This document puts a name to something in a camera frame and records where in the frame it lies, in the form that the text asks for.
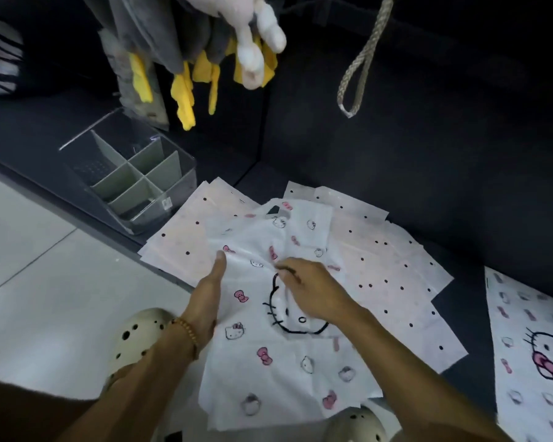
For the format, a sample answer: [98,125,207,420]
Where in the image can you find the grey plush toy yellow feet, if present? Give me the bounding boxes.
[80,0,280,132]

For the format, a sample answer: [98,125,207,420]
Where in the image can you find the person's left forearm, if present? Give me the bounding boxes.
[60,322,199,442]

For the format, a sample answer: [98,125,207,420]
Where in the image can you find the cream clog shoe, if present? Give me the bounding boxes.
[324,406,390,442]
[102,308,176,392]

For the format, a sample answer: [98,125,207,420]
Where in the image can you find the stack of polka dot bags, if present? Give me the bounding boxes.
[283,180,471,374]

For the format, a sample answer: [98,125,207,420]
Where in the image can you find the person's right forearm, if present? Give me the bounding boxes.
[345,308,512,442]

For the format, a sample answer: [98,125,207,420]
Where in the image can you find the cream left clog shoe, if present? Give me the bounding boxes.
[102,308,176,392]

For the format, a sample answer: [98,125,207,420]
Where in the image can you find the dark blue sofa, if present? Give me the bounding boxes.
[0,0,553,424]

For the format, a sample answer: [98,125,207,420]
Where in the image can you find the pink plush toy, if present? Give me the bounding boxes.
[175,0,288,91]

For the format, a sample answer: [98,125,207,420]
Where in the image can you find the cream right clog shoe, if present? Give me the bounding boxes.
[324,406,390,442]

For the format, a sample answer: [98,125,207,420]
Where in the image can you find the person's right hand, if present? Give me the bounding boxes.
[274,257,369,330]

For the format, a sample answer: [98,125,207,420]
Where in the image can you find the brown bead bracelet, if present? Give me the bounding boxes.
[170,317,200,361]

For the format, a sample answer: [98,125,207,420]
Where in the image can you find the white kitty bags group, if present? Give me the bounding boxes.
[198,200,384,432]

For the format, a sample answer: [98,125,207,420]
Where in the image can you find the pink bags row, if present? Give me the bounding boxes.
[138,177,264,290]

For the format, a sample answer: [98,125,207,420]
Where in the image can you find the clear plastic organizer box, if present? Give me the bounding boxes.
[58,107,198,235]

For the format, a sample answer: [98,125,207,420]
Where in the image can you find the person's left hand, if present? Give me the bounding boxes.
[179,250,229,351]

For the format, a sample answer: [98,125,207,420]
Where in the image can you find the zebra striped bag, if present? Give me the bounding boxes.
[0,15,25,96]

